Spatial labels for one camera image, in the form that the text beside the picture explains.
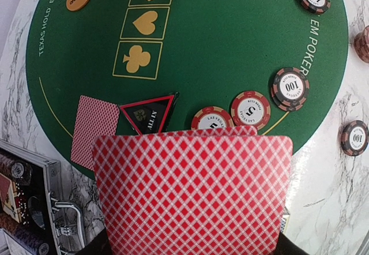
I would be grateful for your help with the card deck in case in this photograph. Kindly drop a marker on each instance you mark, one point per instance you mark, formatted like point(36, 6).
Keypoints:
point(9, 198)

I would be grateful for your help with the round green poker mat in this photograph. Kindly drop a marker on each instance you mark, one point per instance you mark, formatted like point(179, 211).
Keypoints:
point(207, 51)

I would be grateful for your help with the right chip row in case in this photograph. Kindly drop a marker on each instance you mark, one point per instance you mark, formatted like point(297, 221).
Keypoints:
point(16, 169)

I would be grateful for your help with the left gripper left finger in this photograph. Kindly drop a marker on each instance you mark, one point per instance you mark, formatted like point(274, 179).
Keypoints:
point(99, 246)

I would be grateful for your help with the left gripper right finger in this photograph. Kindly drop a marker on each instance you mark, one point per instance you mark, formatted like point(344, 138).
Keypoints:
point(286, 247)

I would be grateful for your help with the aluminium poker case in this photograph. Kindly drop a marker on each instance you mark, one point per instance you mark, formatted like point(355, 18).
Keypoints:
point(64, 229)

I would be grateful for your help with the left chip row in case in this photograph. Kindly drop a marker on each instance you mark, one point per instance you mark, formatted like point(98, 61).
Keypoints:
point(26, 238)

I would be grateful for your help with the chip row in case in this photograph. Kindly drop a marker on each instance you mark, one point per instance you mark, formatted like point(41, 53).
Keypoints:
point(16, 169)
point(26, 238)

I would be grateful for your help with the dice in case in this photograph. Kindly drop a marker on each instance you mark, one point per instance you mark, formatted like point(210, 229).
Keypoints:
point(20, 204)

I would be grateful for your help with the red-backed card deck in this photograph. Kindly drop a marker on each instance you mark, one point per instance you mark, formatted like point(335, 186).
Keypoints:
point(192, 195)

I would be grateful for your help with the triangular all-in button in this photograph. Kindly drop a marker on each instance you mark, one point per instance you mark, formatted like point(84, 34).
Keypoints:
point(150, 116)

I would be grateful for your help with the playing card box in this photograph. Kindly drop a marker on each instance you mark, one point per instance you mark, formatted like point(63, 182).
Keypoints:
point(285, 220)

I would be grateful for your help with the dealt card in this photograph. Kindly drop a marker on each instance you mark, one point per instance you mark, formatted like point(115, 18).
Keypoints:
point(94, 118)

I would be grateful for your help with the black dealer button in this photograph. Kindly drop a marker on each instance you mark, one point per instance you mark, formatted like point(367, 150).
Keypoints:
point(37, 211)

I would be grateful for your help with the black poker chip stack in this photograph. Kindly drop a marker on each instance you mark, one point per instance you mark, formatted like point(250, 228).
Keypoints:
point(354, 138)

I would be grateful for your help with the red poker chip stack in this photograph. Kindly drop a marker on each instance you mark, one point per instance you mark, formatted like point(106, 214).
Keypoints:
point(361, 45)

